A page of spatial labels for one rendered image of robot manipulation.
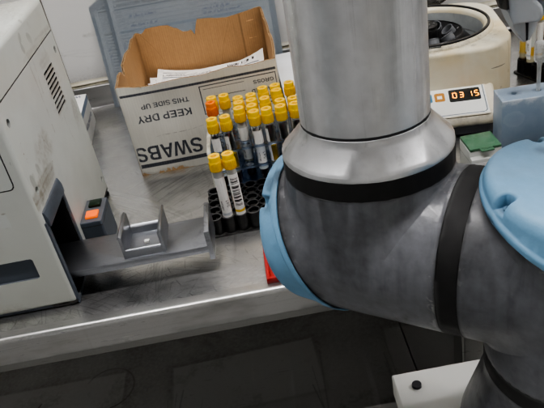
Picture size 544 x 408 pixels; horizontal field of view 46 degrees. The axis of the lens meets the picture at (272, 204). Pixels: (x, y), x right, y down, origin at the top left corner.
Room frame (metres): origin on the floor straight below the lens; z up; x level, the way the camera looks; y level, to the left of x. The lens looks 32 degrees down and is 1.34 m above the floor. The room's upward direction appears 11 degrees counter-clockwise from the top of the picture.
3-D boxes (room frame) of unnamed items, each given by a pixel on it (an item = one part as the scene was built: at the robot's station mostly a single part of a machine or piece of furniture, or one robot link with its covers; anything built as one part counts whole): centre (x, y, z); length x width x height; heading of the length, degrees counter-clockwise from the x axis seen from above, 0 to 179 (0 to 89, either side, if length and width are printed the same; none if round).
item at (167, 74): (1.05, 0.07, 0.95); 0.29 x 0.25 x 0.15; 179
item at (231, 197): (0.74, 0.00, 0.93); 0.17 x 0.09 x 0.11; 90
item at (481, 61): (0.98, -0.29, 0.94); 0.30 x 0.24 x 0.12; 170
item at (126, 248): (0.66, 0.18, 0.92); 0.21 x 0.07 x 0.05; 89
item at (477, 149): (0.69, -0.27, 0.91); 0.05 x 0.04 x 0.07; 179
